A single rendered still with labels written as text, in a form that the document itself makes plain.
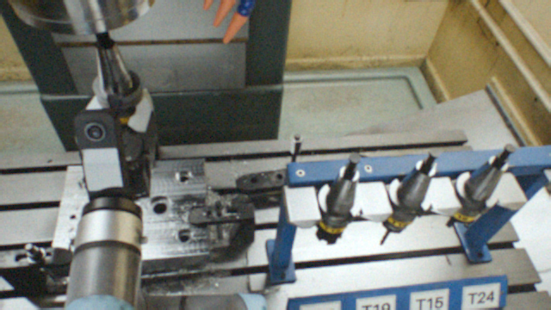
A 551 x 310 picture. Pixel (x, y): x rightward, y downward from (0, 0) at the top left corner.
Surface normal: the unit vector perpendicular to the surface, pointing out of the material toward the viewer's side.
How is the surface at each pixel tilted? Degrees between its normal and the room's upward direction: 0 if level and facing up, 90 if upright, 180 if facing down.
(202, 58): 90
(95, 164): 61
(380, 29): 90
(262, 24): 90
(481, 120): 24
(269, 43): 90
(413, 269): 0
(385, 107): 0
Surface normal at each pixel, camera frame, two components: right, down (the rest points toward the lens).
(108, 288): 0.41, -0.59
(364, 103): 0.07, -0.61
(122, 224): 0.59, -0.55
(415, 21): 0.14, 0.79
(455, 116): -0.35, -0.53
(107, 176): 0.11, 0.40
